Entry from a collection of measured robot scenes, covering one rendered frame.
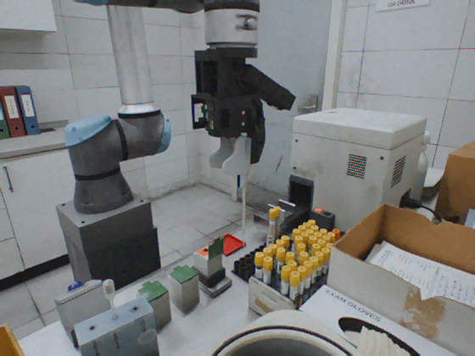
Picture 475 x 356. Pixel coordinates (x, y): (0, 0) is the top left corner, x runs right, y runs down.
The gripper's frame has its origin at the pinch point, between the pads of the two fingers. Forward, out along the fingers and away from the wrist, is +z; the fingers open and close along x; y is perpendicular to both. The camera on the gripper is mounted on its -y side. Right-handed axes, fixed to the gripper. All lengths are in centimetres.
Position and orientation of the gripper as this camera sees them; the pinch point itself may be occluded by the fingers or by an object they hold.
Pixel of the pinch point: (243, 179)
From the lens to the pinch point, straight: 49.9
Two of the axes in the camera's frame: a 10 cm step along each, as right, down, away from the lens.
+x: 5.9, 2.8, -7.5
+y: -8.0, 2.1, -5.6
